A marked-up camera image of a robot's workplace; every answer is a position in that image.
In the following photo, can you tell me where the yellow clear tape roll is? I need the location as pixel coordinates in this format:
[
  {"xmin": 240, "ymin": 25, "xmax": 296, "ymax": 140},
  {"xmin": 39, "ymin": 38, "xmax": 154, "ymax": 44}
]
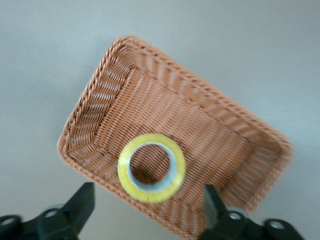
[{"xmin": 117, "ymin": 133, "xmax": 186, "ymax": 204}]

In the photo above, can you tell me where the brown wicker basket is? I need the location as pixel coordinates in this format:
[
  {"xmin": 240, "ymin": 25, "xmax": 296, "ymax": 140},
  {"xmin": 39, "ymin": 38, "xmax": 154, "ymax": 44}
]
[{"xmin": 56, "ymin": 34, "xmax": 293, "ymax": 240}]

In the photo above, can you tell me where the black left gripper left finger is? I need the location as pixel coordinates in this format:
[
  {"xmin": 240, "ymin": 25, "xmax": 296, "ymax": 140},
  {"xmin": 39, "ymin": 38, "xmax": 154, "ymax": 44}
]
[{"xmin": 0, "ymin": 181, "xmax": 97, "ymax": 240}]

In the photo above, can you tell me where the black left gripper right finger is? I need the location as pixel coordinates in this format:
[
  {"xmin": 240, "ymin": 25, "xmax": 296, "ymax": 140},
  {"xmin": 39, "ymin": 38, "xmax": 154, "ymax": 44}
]
[{"xmin": 199, "ymin": 184, "xmax": 309, "ymax": 240}]

